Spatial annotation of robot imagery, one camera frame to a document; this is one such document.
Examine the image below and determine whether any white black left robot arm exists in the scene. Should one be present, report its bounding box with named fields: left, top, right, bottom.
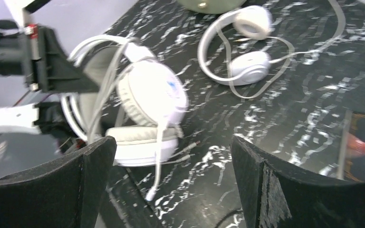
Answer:
left=0, top=19, right=99, bottom=152

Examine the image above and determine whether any pastel mini drawer cabinet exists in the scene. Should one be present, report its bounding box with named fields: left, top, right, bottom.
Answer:
left=176, top=0, right=246, bottom=14

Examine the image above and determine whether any small white on-ear headphones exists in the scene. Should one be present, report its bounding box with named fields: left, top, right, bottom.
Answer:
left=197, top=0, right=352, bottom=99

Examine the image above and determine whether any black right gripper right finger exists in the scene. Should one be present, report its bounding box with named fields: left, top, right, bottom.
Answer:
left=231, top=136, right=365, bottom=228

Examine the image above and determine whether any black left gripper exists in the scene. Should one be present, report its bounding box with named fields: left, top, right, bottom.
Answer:
left=0, top=19, right=98, bottom=93

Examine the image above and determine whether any large white over-ear headphones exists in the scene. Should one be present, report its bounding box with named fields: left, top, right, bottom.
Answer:
left=60, top=35, right=189, bottom=201

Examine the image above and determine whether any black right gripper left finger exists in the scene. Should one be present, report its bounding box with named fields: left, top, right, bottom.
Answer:
left=0, top=136, right=116, bottom=228

